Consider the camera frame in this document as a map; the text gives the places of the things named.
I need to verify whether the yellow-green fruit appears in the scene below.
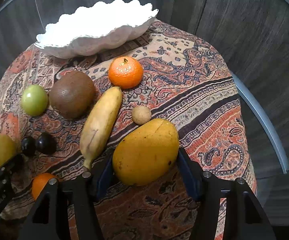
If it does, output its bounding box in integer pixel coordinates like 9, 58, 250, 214
0, 134, 17, 167

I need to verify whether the dark plum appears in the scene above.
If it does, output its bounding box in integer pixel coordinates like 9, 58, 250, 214
21, 136, 36, 158
35, 132, 57, 155

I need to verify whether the green round fruit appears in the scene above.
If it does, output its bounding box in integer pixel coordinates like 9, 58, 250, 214
21, 85, 48, 116

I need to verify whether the yellow banana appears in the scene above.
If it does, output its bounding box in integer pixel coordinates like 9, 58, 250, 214
79, 86, 122, 170

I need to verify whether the large yellow mango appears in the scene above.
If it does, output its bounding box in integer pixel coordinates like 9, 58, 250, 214
112, 118, 179, 186

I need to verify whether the small tan round fruit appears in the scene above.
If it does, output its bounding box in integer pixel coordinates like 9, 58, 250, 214
131, 106, 152, 125

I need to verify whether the orange mandarin at front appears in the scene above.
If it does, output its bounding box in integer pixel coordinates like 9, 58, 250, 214
32, 173, 58, 200

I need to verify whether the patterned paisley tablecloth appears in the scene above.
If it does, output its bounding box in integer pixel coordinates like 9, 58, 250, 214
0, 20, 257, 239

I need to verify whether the brown round fruit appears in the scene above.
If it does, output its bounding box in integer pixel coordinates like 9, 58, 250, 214
49, 70, 96, 119

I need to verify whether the orange mandarin near bowl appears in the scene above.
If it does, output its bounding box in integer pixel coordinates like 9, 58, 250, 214
108, 56, 144, 89

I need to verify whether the white scalloped bowl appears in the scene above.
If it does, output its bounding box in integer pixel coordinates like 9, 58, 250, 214
34, 0, 159, 59

